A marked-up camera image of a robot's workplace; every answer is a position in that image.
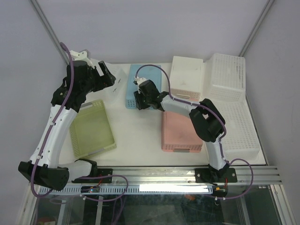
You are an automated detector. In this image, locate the right aluminium corner post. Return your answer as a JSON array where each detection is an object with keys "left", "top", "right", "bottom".
[{"left": 239, "top": 0, "right": 276, "bottom": 57}]

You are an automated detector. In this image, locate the translucent white shallow basket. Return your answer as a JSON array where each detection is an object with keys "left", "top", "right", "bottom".
[{"left": 102, "top": 62, "right": 128, "bottom": 102}]

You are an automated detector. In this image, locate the large white perforated basket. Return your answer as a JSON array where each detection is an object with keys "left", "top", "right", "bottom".
[{"left": 202, "top": 53, "right": 246, "bottom": 102}]

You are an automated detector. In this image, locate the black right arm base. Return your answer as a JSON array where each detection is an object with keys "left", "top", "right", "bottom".
[{"left": 195, "top": 164, "right": 237, "bottom": 185}]

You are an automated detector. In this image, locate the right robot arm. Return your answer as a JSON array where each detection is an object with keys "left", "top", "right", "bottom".
[{"left": 134, "top": 78, "right": 229, "bottom": 181}]

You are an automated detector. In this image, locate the aluminium front rail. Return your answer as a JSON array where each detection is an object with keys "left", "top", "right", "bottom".
[{"left": 98, "top": 165, "right": 283, "bottom": 186}]

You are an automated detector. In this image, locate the aluminium corner post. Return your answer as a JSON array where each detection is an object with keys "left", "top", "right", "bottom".
[
  {"left": 239, "top": 0, "right": 276, "bottom": 57},
  {"left": 29, "top": 0, "right": 69, "bottom": 64}
]

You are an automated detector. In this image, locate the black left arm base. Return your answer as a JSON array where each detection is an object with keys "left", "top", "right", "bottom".
[{"left": 71, "top": 167, "right": 113, "bottom": 184}]

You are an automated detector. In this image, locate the white slotted cable duct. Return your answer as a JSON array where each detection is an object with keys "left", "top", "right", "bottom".
[{"left": 50, "top": 184, "right": 213, "bottom": 195}]

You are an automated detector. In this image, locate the pink plastic basket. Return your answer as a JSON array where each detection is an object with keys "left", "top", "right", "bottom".
[{"left": 161, "top": 112, "right": 203, "bottom": 153}]

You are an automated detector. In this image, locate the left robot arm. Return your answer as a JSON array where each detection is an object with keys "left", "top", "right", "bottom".
[{"left": 18, "top": 60, "right": 116, "bottom": 191}]

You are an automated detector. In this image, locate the yellow green plastic basket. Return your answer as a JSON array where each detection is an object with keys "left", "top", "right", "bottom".
[{"left": 69, "top": 99, "right": 117, "bottom": 159}]

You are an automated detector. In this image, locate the light blue plastic basket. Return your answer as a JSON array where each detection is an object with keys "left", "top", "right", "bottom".
[{"left": 125, "top": 64, "right": 163, "bottom": 110}]

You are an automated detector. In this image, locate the cream white small basket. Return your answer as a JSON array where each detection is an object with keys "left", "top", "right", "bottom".
[{"left": 169, "top": 56, "right": 204, "bottom": 101}]

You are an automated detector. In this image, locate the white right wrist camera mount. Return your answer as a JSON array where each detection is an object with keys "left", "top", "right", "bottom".
[{"left": 134, "top": 76, "right": 148, "bottom": 87}]

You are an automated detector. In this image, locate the left aluminium corner post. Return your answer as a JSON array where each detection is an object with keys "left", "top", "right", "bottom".
[{"left": 29, "top": 0, "right": 69, "bottom": 64}]

